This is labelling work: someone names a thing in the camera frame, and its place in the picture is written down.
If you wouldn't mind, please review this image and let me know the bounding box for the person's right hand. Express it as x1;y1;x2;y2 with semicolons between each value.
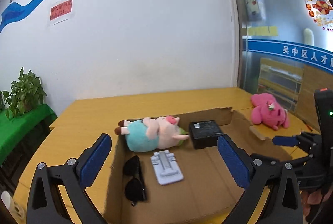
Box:
301;190;331;217

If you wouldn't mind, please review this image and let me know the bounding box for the pink strawberry plush toy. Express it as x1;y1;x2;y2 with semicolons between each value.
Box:
251;93;290;131

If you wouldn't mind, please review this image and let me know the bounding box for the green cloth covered shelf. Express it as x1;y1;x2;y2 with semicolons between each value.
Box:
0;104;57;164

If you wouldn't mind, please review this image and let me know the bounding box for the pig plush teal shirt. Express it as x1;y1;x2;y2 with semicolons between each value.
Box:
115;115;190;152

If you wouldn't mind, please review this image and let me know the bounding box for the black rectangular box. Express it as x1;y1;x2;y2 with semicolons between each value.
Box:
189;120;224;149

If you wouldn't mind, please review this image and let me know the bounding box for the blue banner with characters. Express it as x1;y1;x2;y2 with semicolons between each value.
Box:
247;39;332;72

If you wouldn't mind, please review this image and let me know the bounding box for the light grey plastic holder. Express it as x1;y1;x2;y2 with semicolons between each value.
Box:
151;150;184;186

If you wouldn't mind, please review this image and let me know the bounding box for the potted green plant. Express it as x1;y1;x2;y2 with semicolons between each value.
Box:
1;67;47;120

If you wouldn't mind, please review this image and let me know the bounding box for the blue poster on glass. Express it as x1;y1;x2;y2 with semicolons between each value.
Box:
244;0;266;22

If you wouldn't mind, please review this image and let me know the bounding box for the cartoon window sticker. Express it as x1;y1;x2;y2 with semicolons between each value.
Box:
304;0;332;32

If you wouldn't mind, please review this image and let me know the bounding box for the red paper wall notice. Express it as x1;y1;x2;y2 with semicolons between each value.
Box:
47;0;76;27

